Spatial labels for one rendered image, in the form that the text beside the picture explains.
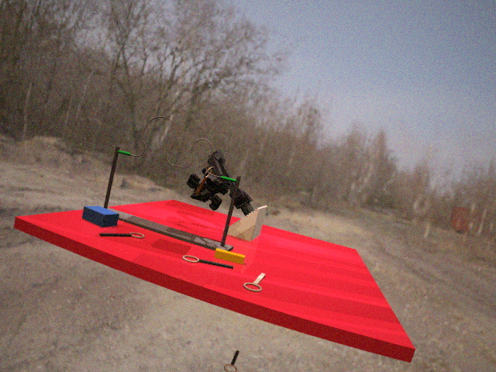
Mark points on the grey loop with beige handle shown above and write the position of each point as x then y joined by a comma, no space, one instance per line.
255,283

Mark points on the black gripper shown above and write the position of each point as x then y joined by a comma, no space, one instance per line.
205,193

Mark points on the blue block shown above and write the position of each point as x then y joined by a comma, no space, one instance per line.
100,216

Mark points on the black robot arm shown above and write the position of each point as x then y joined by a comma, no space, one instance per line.
217,161

